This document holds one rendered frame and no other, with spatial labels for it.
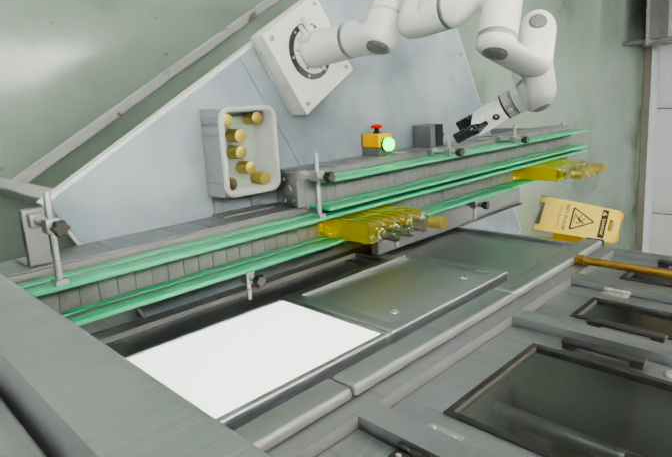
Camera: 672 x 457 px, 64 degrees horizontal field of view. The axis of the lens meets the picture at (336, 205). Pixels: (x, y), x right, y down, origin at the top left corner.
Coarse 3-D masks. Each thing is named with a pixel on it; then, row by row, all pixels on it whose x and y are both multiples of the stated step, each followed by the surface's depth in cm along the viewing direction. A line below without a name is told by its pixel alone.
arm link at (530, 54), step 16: (528, 16) 119; (544, 16) 118; (480, 32) 113; (496, 32) 111; (512, 32) 111; (528, 32) 118; (544, 32) 117; (480, 48) 114; (496, 48) 112; (512, 48) 112; (528, 48) 114; (544, 48) 116; (512, 64) 117; (528, 64) 116; (544, 64) 117
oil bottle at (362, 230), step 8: (344, 216) 147; (352, 216) 147; (320, 224) 150; (328, 224) 147; (336, 224) 145; (344, 224) 143; (352, 224) 141; (360, 224) 139; (368, 224) 137; (376, 224) 137; (384, 224) 139; (320, 232) 150; (328, 232) 148; (336, 232) 146; (344, 232) 143; (352, 232) 141; (360, 232) 139; (368, 232) 137; (376, 232) 136; (352, 240) 142; (360, 240) 140; (368, 240) 138; (376, 240) 137
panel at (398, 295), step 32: (416, 256) 157; (320, 288) 135; (352, 288) 135; (384, 288) 134; (416, 288) 133; (448, 288) 131; (480, 288) 130; (224, 320) 118; (352, 320) 114; (384, 320) 114; (416, 320) 113; (352, 352) 99; (288, 384) 89; (224, 416) 81; (256, 416) 84
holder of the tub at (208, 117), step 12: (204, 120) 135; (216, 120) 131; (204, 132) 136; (216, 132) 132; (204, 144) 137; (216, 144) 133; (204, 156) 138; (216, 156) 134; (216, 168) 135; (216, 180) 136; (216, 192) 137; (216, 204) 141; (252, 204) 149; (216, 216) 140; (228, 216) 138
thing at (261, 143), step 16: (224, 112) 131; (240, 112) 138; (272, 112) 141; (224, 128) 139; (240, 128) 143; (256, 128) 146; (272, 128) 142; (224, 144) 131; (240, 144) 143; (256, 144) 147; (272, 144) 143; (224, 160) 132; (240, 160) 144; (256, 160) 147; (272, 160) 144; (224, 176) 133; (240, 176) 144; (272, 176) 145; (240, 192) 136; (256, 192) 140
